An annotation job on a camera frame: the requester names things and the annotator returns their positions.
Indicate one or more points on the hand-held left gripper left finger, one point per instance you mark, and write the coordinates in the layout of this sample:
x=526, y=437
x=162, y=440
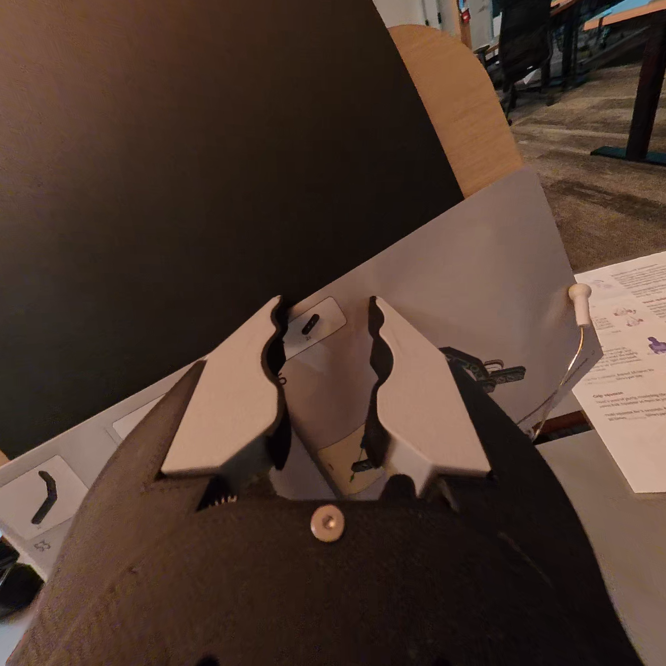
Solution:
x=229, y=411

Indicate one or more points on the black office chair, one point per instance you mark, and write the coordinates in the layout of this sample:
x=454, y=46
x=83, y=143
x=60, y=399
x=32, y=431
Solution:
x=520, y=41

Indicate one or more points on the dark desk partition wooden edge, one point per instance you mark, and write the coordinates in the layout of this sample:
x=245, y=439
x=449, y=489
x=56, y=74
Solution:
x=182, y=182

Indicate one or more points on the printed paper sheet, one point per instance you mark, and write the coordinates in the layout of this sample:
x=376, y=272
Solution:
x=624, y=390

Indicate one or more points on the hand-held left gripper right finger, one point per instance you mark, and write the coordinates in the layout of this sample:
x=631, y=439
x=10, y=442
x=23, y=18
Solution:
x=426, y=411

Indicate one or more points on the wooden desk black legs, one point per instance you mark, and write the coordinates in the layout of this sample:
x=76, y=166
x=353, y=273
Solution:
x=645, y=104

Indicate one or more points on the dark object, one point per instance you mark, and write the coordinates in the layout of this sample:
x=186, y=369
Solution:
x=18, y=588

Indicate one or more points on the grey lego instruction booklet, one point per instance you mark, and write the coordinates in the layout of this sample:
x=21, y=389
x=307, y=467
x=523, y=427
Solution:
x=468, y=260

